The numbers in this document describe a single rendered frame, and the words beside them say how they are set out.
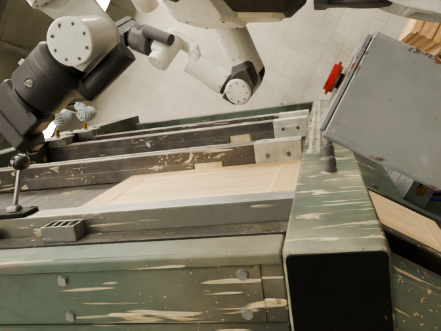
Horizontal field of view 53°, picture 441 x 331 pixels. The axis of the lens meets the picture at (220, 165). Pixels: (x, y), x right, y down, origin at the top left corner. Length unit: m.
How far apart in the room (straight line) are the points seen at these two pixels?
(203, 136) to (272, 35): 4.96
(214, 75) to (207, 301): 0.87
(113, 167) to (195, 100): 5.29
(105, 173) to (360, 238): 0.93
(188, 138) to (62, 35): 1.15
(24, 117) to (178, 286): 0.35
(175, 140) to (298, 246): 1.28
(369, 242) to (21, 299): 0.47
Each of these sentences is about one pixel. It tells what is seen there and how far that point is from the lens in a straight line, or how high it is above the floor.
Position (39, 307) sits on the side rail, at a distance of 0.69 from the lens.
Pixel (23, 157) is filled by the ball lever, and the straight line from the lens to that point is 1.02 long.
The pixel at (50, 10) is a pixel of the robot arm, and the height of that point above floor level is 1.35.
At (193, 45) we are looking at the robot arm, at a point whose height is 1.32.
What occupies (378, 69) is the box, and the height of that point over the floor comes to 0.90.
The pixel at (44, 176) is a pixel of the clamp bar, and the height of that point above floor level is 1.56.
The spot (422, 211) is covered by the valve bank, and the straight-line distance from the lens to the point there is 0.79.
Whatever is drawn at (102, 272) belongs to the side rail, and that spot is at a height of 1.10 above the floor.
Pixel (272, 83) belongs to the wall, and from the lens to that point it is 6.48.
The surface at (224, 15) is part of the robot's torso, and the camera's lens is 0.95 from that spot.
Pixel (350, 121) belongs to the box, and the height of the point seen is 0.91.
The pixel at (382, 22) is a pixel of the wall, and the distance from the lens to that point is 6.78.
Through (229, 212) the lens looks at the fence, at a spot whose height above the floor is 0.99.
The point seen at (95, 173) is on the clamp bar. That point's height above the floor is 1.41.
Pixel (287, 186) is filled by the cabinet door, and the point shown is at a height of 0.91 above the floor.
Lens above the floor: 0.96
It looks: 6 degrees up
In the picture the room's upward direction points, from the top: 64 degrees counter-clockwise
